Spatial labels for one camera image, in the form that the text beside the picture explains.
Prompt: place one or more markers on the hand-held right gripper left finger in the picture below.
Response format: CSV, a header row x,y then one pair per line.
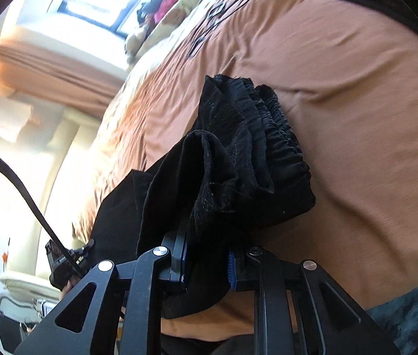
x,y
177,262

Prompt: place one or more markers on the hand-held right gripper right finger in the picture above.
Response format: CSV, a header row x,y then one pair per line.
x,y
232,270

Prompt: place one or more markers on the black denim pants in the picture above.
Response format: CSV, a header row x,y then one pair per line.
x,y
231,162

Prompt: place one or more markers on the grey fluffy rug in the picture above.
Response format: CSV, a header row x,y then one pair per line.
x,y
397,314

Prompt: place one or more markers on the orange blanket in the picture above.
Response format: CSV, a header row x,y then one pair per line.
x,y
342,118

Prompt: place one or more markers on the pink curtain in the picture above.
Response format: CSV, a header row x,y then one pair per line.
x,y
64,70

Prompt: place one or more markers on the white bed sheet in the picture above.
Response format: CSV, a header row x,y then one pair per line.
x,y
164,55

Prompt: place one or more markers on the beige teddy bear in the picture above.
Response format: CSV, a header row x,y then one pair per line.
x,y
136,42

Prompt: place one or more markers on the plush toys pile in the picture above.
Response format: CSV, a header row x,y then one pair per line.
x,y
186,7

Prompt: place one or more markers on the pink cloth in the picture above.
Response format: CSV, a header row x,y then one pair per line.
x,y
170,3

